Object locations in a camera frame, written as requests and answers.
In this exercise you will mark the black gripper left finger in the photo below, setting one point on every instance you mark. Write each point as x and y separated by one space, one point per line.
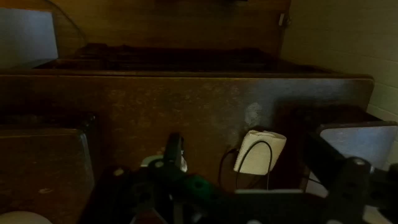
175 149

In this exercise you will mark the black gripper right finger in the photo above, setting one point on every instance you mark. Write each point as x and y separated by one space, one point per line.
351 182

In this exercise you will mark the dark wooden desk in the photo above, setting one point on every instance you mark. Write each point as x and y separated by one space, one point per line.
166 103

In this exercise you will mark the flat white adapter box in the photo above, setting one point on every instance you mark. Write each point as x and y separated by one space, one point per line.
258 157

